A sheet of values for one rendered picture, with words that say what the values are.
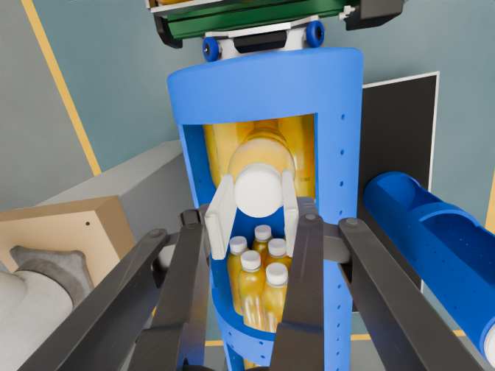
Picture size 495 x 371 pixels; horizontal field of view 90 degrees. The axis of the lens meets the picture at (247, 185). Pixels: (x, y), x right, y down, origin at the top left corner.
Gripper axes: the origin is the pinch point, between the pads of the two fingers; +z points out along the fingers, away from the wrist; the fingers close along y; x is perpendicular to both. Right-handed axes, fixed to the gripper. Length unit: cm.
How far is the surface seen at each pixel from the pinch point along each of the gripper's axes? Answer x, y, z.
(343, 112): 3.8, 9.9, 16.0
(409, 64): 10, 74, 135
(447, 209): -42, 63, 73
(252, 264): -24.0, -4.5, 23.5
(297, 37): 16.1, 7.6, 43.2
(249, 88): 7.6, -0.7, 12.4
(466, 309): -54, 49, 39
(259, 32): 15.9, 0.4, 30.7
